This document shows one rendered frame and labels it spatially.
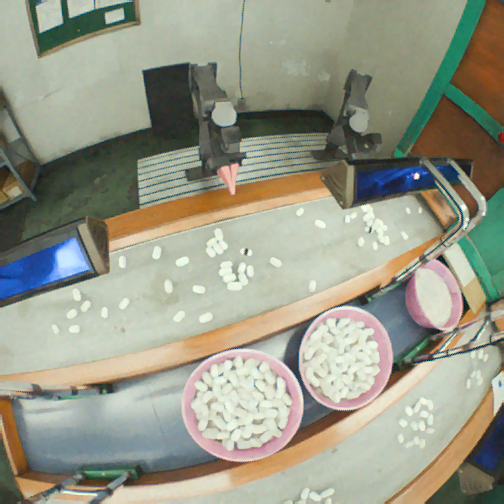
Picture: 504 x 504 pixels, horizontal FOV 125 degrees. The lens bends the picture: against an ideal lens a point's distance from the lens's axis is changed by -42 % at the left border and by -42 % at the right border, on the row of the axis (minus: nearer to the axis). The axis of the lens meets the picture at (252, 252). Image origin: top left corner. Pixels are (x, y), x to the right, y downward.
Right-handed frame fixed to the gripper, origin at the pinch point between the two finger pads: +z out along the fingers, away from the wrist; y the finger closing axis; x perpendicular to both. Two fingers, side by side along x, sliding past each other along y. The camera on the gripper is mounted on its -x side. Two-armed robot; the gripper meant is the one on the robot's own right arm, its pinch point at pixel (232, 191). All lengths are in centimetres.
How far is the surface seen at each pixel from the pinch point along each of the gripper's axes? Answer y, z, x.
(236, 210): 2.0, 5.6, 8.4
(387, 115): 182, -56, 79
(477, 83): 89, -30, -38
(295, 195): 22.8, 4.8, 8.4
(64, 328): -56, 23, -4
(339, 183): 9.7, 3.0, -30.8
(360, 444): 8, 64, -39
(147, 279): -27.8, 16.9, 1.0
